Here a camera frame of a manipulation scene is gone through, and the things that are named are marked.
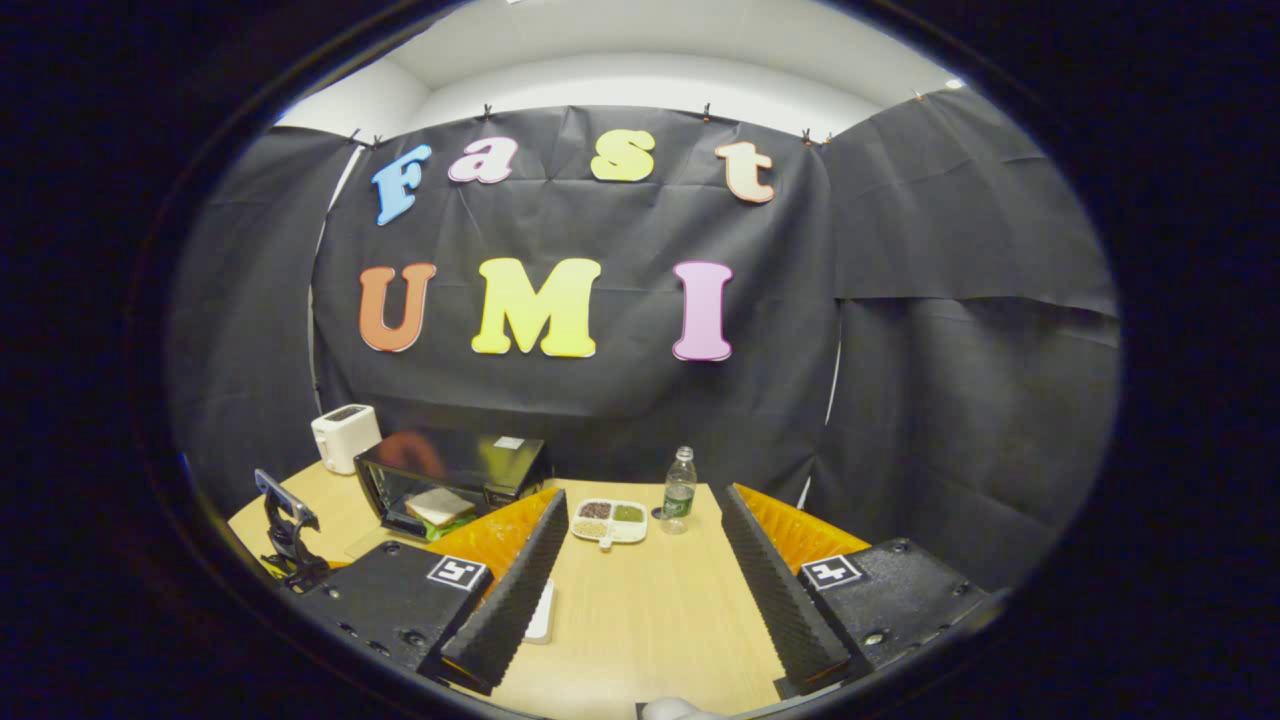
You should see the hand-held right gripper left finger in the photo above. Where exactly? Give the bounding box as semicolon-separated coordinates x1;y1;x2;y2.
290;487;569;698

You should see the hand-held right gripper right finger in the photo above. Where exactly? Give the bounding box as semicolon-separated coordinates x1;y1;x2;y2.
722;483;1001;698

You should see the lettuce sandwich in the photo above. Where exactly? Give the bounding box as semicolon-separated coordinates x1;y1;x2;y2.
403;487;479;541

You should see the black electric oven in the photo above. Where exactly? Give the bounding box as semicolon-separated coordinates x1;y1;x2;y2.
353;428;554;542

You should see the small white tray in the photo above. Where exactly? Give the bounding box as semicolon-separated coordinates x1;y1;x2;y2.
522;578;557;646

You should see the white divided dish of grains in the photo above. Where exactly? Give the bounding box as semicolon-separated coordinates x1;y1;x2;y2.
570;498;649;551

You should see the clear plastic water bottle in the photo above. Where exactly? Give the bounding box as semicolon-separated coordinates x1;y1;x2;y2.
660;446;698;535

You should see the black tripod stand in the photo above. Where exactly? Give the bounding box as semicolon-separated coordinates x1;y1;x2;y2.
253;468;333;593

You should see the white toaster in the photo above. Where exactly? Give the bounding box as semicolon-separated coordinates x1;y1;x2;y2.
310;403;383;476

